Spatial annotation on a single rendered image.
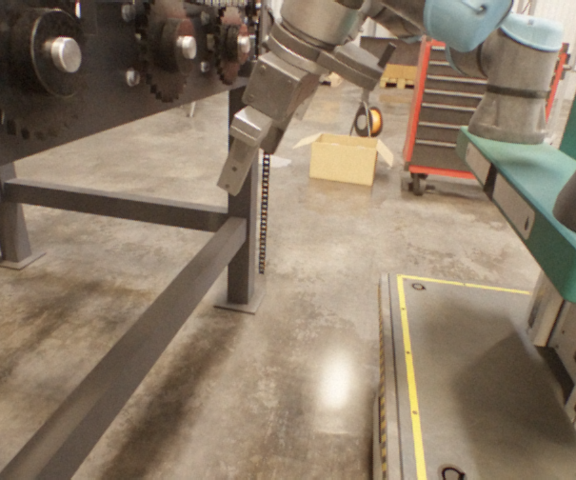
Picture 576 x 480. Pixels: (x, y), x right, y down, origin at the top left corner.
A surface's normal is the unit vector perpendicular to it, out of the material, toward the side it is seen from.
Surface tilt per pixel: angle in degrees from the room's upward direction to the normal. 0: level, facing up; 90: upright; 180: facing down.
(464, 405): 0
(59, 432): 0
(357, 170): 90
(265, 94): 97
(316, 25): 105
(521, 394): 0
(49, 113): 90
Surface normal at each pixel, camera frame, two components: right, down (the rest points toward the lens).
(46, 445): 0.06, -0.90
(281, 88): -0.30, 0.50
